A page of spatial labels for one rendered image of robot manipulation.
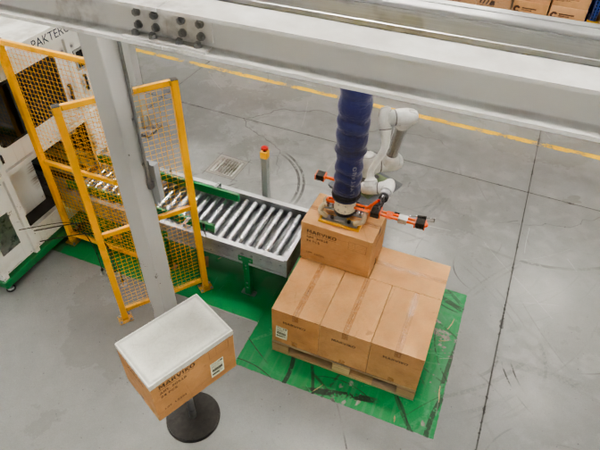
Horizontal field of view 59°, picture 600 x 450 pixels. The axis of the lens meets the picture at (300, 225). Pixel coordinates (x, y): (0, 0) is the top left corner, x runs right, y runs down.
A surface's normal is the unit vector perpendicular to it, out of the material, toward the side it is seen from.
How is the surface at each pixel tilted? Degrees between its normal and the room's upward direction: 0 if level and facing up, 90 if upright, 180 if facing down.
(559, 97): 90
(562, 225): 0
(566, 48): 90
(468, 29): 90
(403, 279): 0
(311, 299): 0
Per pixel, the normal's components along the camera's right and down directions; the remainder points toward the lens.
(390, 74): -0.38, 0.62
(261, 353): 0.02, -0.73
